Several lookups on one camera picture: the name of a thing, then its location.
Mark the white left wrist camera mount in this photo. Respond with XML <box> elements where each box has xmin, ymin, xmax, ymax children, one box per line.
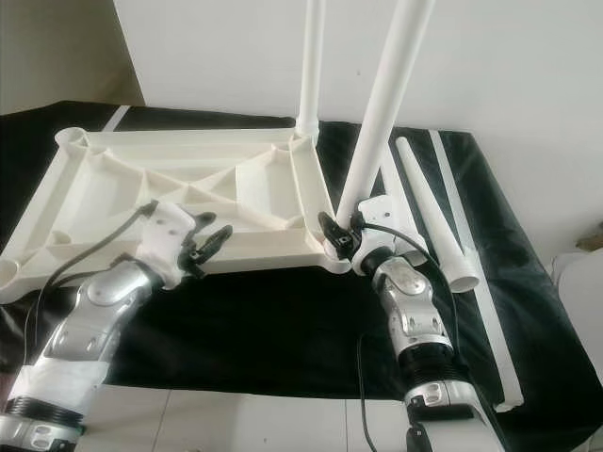
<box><xmin>145</xmin><ymin>200</ymin><xmax>201</xmax><ymax>284</ymax></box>

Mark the long white plastic strip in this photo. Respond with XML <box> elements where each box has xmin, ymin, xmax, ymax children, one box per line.
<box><xmin>429</xmin><ymin>130</ymin><xmax>525</xmax><ymax>412</ymax></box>
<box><xmin>102</xmin><ymin>105</ymin><xmax>132</xmax><ymax>134</ymax></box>

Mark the black table cloth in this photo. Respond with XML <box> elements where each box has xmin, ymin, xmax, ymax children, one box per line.
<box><xmin>0</xmin><ymin>102</ymin><xmax>603</xmax><ymax>444</ymax></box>

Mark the white tapered table leg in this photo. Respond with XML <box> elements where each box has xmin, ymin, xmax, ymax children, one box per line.
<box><xmin>394</xmin><ymin>137</ymin><xmax>482</xmax><ymax>292</ymax></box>
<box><xmin>336</xmin><ymin>0</ymin><xmax>435</xmax><ymax>233</ymax></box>
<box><xmin>297</xmin><ymin>0</ymin><xmax>327</xmax><ymax>143</ymax></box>
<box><xmin>377</xmin><ymin>146</ymin><xmax>431</xmax><ymax>266</ymax></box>

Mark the white rounded object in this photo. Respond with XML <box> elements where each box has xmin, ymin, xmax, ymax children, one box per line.
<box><xmin>551</xmin><ymin>252</ymin><xmax>603</xmax><ymax>323</ymax></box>

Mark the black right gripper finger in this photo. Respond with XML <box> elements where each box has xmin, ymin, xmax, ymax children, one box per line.
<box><xmin>317</xmin><ymin>211</ymin><xmax>346</xmax><ymax>259</ymax></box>

